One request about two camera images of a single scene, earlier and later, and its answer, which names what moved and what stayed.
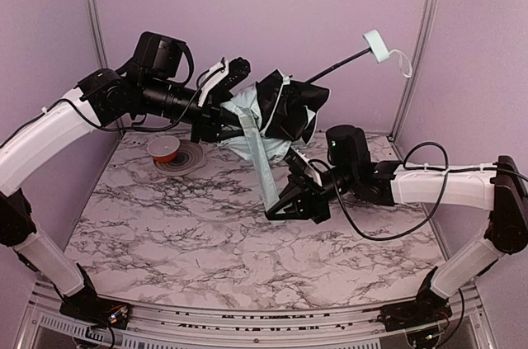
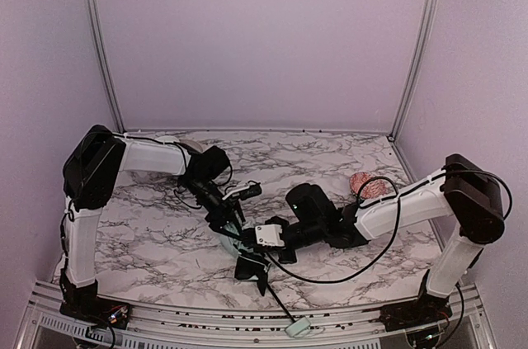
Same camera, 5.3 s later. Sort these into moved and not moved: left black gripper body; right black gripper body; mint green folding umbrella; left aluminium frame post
Moved: mint green folding umbrella; right black gripper body; left black gripper body
Not moved: left aluminium frame post
